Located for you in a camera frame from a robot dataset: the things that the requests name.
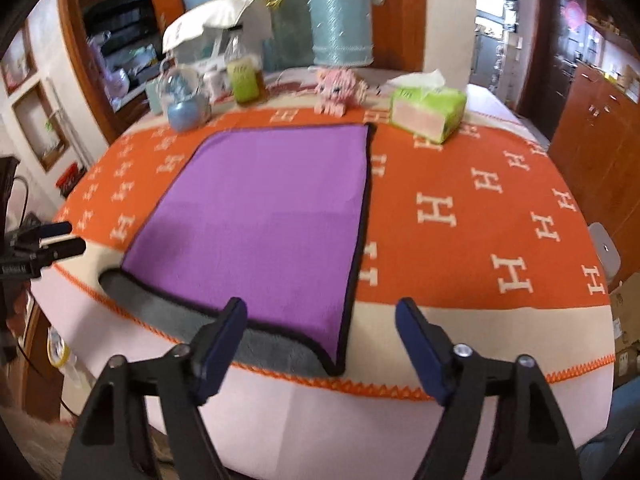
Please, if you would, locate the dark entrance door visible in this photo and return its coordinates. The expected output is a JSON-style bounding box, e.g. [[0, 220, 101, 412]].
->
[[520, 0, 585, 141]]

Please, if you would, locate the orange H-pattern tablecloth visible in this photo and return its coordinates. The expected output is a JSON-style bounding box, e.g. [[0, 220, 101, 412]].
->
[[34, 92, 614, 479]]

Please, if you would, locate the wooden cabinet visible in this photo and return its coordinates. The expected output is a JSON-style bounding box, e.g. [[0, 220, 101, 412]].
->
[[549, 63, 639, 282]]

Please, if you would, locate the pink block pig toy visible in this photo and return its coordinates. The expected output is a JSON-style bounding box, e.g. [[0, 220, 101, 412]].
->
[[314, 68, 368, 117]]

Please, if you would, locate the purple and grey towel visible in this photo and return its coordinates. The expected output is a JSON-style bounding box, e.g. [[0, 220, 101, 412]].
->
[[99, 124, 371, 378]]

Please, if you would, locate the mint green cup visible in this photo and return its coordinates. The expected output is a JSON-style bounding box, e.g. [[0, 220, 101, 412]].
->
[[144, 77, 163, 115]]

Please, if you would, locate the small white pill bottle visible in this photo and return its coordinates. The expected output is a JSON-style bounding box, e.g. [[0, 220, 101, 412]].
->
[[203, 70, 230, 103]]

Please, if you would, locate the glass bottle green label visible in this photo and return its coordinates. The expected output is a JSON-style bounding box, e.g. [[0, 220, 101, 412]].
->
[[224, 24, 266, 105]]

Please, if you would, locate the white chair back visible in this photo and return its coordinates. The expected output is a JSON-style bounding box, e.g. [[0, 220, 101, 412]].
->
[[588, 222, 622, 285]]

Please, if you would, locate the green tissue pack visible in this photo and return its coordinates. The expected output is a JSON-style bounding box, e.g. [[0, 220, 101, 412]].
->
[[387, 70, 466, 145]]

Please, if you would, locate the light blue table lamp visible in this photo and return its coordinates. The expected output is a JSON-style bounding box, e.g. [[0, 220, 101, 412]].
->
[[307, 0, 373, 67]]

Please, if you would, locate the cardboard box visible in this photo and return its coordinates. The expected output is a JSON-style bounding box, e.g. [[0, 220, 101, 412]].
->
[[610, 272, 640, 388]]

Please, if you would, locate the blue snow globe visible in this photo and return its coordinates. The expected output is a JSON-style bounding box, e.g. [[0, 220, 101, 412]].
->
[[158, 56, 212, 133]]

